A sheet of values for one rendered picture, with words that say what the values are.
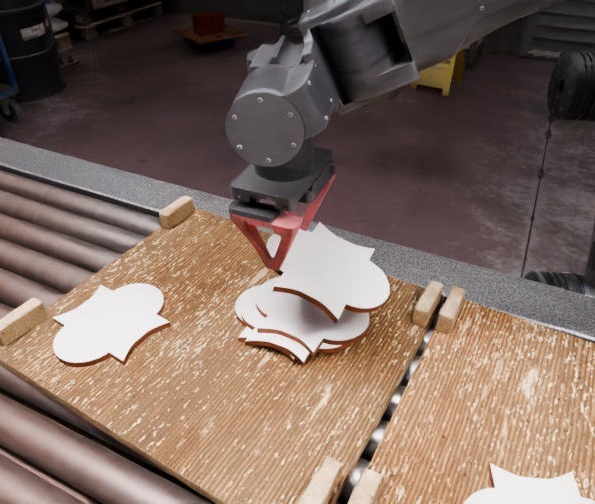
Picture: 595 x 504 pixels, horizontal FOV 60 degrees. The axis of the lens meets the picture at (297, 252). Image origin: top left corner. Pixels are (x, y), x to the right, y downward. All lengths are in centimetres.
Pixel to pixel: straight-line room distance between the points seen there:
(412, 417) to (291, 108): 32
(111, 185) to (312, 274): 53
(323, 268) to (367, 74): 21
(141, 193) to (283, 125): 58
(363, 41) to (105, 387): 41
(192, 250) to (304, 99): 41
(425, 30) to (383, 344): 33
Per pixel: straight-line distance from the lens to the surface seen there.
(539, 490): 52
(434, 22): 41
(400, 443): 52
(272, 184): 46
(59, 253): 83
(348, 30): 41
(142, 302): 65
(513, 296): 73
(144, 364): 59
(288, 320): 57
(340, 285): 52
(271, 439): 51
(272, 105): 36
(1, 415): 62
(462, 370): 59
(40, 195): 98
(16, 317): 65
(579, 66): 156
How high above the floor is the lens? 137
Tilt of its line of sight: 37 degrees down
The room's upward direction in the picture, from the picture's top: straight up
